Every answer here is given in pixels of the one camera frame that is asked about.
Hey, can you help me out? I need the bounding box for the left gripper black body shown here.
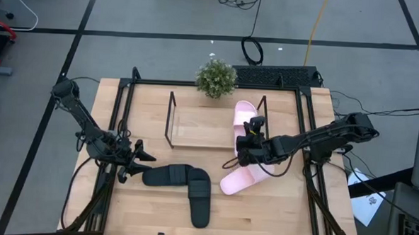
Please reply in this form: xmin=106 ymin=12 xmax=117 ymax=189
xmin=113 ymin=138 xmax=143 ymax=176

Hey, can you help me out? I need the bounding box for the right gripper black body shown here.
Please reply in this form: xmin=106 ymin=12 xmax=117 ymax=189
xmin=234 ymin=132 xmax=272 ymax=168

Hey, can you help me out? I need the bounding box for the black rubber slide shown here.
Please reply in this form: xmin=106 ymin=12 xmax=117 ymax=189
xmin=142 ymin=161 xmax=195 ymax=189
xmin=185 ymin=167 xmax=214 ymax=230

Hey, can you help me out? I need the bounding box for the pink rubber slide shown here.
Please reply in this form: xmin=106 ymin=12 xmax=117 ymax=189
xmin=219 ymin=159 xmax=276 ymax=198
xmin=231 ymin=100 xmax=260 ymax=158

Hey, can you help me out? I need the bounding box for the black perforated metal box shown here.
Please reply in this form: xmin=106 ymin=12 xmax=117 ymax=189
xmin=231 ymin=62 xmax=322 ymax=89

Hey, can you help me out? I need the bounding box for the small green potted plant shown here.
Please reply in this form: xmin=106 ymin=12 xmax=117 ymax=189
xmin=194 ymin=57 xmax=239 ymax=101

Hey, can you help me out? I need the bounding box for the white paper sheet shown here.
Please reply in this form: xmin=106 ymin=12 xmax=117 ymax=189
xmin=345 ymin=167 xmax=389 ymax=228

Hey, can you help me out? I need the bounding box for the black desk edge bar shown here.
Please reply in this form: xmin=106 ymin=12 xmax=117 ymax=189
xmin=347 ymin=164 xmax=415 ymax=202

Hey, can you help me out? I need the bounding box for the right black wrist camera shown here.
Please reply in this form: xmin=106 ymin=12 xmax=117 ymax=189
xmin=243 ymin=114 xmax=267 ymax=139

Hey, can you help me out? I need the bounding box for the black metal rig frame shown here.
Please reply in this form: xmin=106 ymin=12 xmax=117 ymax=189
xmin=59 ymin=63 xmax=367 ymax=235

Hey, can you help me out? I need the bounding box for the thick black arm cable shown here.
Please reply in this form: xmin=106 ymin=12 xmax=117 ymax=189
xmin=59 ymin=155 xmax=93 ymax=232

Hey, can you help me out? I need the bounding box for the thin black cable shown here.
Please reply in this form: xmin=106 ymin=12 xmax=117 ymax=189
xmin=328 ymin=89 xmax=419 ymax=120
xmin=70 ymin=75 xmax=101 ymax=84

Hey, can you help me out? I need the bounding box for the black coiled cable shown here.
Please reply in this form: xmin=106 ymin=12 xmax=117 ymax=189
xmin=239 ymin=0 xmax=267 ymax=67

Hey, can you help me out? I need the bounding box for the yellow cable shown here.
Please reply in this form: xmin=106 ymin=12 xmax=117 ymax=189
xmin=302 ymin=0 xmax=331 ymax=68

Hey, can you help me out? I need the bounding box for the tangled black cable pile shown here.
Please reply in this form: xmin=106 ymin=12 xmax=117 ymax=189
xmin=212 ymin=0 xmax=262 ymax=11

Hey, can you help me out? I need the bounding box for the white cable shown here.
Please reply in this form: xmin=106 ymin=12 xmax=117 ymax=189
xmin=6 ymin=0 xmax=40 ymax=32

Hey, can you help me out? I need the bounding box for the red metal cart frame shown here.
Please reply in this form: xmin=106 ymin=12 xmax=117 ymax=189
xmin=0 ymin=16 xmax=18 ymax=67

